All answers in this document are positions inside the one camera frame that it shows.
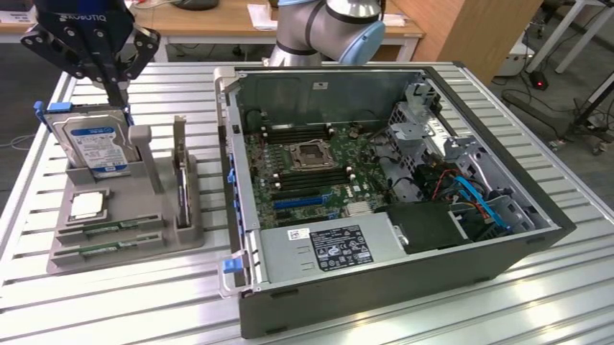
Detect grey power supply unit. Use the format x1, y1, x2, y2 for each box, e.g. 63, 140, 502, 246
247, 211, 410, 285

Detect white table frame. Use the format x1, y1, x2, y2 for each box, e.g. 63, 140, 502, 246
524, 0, 614, 75

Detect RAM slot white latches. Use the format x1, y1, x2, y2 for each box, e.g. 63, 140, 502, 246
267, 130, 332, 139
280, 177, 354, 190
278, 169, 350, 182
266, 123, 330, 131

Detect white box with black top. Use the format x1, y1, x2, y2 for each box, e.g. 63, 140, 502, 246
0, 0, 43, 24

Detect long black expansion slot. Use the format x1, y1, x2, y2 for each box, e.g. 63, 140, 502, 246
271, 186, 322, 202
278, 211, 336, 226

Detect graphics card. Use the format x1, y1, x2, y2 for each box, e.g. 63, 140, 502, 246
171, 114, 193, 230

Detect black plastic shroud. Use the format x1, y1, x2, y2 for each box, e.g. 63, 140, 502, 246
386, 201, 475, 255

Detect metal CPU socket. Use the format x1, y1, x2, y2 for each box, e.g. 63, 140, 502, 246
282, 138, 340, 173

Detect silver CPU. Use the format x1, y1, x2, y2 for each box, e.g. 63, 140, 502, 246
68, 191, 111, 223

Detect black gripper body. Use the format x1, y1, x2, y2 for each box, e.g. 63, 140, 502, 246
37, 0, 136, 68

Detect grey metal disk bay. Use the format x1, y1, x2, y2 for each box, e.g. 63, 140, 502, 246
443, 136, 562, 242

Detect white floor device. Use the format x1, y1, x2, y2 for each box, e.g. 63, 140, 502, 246
492, 30, 536, 78

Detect black wheeled stand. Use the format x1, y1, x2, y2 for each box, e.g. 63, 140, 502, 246
551, 71, 614, 155

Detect hard disk with blue caddy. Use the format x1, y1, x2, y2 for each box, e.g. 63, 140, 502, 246
32, 101, 139, 180

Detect blue expansion slot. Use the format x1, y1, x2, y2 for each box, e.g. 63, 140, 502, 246
272, 195, 326, 212

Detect blue flat wire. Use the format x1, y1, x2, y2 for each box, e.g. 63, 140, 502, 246
452, 174, 514, 231

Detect black open PC case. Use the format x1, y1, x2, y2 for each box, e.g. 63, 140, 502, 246
213, 60, 578, 341

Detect black round object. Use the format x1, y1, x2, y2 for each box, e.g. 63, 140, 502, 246
172, 0, 221, 11

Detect green RAM stick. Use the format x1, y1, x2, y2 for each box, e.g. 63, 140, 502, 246
84, 215, 161, 236
79, 235, 161, 258

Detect grey metal drive cage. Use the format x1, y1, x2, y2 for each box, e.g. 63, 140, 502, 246
384, 81, 456, 170

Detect silver finned heat sink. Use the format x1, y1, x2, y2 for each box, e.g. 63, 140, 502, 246
347, 202, 379, 217

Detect white paper stack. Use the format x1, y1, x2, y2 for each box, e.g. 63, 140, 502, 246
247, 3, 280, 32

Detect black power adaptor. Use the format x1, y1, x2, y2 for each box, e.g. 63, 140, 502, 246
527, 70, 551, 91

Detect grey parts rack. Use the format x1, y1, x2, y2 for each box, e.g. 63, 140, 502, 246
45, 114, 207, 277

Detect wooden cabinet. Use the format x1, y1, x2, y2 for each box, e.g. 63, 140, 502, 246
391, 0, 546, 86

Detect green motherboard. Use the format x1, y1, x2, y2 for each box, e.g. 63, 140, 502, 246
244, 124, 400, 230

